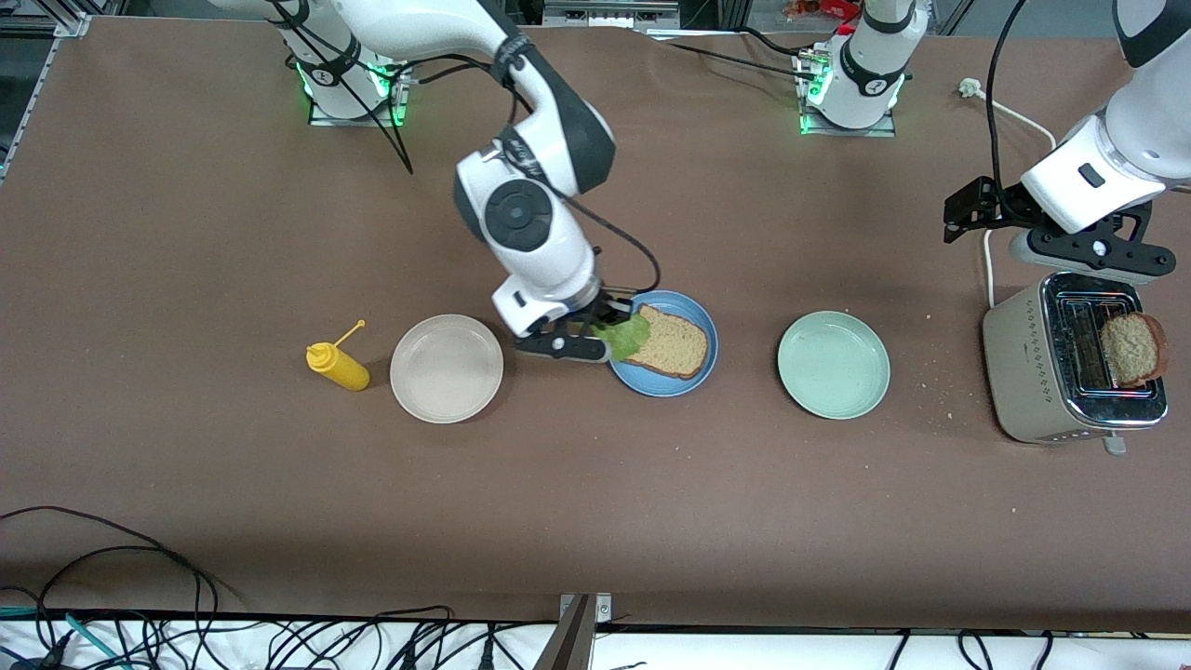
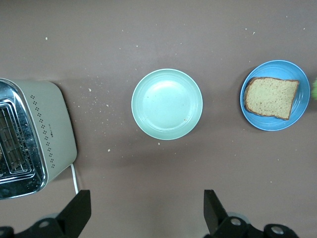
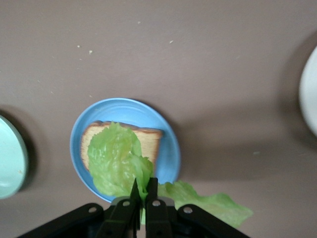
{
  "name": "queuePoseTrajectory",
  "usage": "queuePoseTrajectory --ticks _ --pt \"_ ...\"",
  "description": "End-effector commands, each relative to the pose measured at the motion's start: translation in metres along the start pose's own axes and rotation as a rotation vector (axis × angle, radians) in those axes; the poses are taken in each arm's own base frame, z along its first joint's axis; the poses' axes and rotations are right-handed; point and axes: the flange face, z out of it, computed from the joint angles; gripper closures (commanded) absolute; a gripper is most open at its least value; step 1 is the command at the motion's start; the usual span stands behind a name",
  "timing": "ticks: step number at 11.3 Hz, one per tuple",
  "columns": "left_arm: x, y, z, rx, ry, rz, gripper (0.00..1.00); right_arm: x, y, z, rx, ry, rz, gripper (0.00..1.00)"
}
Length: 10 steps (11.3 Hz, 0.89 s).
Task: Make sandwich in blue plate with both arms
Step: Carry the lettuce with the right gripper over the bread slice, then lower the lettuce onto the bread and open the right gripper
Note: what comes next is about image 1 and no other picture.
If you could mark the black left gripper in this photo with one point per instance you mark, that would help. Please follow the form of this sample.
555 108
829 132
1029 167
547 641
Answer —
1007 203

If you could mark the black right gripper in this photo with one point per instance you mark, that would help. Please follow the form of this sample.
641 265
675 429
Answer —
609 308

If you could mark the green lettuce leaf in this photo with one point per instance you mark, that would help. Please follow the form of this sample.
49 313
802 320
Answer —
628 340

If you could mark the square brown bread slice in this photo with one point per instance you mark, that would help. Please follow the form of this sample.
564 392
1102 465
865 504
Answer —
675 346

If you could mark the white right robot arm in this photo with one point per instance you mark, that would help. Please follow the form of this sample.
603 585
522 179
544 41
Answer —
530 214

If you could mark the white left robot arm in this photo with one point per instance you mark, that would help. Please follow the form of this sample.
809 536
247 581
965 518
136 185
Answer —
870 65

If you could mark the blue round plate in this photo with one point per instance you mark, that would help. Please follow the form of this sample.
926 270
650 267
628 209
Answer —
693 310

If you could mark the beige round plate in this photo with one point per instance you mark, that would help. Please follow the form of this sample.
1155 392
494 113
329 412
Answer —
447 369

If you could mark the green round plate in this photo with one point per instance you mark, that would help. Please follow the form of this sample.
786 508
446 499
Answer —
834 365

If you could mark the beige chrome toaster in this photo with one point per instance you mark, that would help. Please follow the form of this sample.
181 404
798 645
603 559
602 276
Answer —
1023 372

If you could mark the rounded brown bread slice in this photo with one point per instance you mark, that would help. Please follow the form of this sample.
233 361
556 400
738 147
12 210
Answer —
1133 349

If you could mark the red package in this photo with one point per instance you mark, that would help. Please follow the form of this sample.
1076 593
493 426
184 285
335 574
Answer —
823 9

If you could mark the yellow mustard squeeze bottle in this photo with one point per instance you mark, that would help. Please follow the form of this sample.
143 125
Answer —
340 368

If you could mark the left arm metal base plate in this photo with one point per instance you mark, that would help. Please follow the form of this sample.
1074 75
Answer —
847 132

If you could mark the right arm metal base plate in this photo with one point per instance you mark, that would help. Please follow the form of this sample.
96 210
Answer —
358 122

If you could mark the metal table edge bracket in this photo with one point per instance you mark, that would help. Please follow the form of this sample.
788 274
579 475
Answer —
572 642

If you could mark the aluminium frame profile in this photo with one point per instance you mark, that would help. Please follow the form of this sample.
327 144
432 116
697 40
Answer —
42 93

